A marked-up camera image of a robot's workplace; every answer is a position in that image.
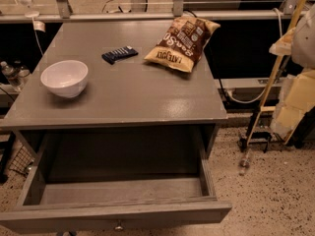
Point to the plastic bottle on floor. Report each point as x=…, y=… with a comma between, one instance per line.
x=244, y=163

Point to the dark blue snack bar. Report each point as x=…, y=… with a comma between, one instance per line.
x=121, y=53

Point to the clear plastic water bottle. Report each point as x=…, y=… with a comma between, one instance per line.
x=11, y=74

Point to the grey metal rail frame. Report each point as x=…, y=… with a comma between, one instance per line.
x=105, y=10

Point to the grey cabinet table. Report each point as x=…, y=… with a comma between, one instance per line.
x=131, y=94

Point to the black wire basket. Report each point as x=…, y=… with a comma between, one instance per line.
x=22, y=162

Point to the metal drawer knob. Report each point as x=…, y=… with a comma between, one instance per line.
x=119, y=226

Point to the brown chip bag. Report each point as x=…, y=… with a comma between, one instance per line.
x=183, y=43

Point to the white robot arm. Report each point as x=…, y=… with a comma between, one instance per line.
x=299, y=42

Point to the open grey top drawer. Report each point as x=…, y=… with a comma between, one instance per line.
x=90, y=180

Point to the white bowl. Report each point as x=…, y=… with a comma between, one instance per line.
x=66, y=78

